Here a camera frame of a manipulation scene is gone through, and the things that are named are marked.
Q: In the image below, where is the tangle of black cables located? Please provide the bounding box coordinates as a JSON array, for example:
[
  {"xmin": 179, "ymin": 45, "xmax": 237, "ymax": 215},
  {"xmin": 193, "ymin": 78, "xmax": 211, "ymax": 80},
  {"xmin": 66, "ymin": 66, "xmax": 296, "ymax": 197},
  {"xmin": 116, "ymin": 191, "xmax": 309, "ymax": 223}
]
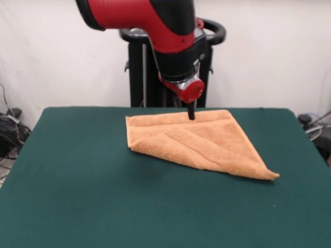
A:
[{"xmin": 0, "ymin": 82, "xmax": 32, "ymax": 181}]

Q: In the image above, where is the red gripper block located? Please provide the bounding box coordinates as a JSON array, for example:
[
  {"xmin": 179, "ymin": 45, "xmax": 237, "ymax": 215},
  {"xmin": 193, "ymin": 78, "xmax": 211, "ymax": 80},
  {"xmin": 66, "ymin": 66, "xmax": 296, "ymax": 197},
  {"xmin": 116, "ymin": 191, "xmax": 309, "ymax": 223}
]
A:
[{"xmin": 161, "ymin": 79, "xmax": 205, "ymax": 121}]

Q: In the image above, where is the dark green table cloth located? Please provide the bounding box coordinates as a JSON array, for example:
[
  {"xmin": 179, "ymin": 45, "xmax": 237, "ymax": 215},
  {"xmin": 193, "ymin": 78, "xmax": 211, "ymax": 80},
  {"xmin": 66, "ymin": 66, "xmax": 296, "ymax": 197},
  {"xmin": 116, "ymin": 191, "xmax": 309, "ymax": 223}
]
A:
[{"xmin": 0, "ymin": 106, "xmax": 331, "ymax": 248}]

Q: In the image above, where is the tan terry towel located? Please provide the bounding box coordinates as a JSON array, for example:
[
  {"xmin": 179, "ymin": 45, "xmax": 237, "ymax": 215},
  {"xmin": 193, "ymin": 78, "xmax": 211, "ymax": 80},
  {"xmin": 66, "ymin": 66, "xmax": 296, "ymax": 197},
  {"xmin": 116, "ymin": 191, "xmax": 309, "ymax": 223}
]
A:
[{"xmin": 125, "ymin": 109, "xmax": 280, "ymax": 180}]

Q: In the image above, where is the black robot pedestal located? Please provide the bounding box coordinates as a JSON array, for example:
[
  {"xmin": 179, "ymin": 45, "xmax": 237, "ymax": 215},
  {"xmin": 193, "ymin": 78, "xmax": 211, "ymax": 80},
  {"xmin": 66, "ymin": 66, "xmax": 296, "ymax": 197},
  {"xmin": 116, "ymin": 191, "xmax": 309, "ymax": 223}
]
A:
[{"xmin": 118, "ymin": 18, "xmax": 227, "ymax": 108}]

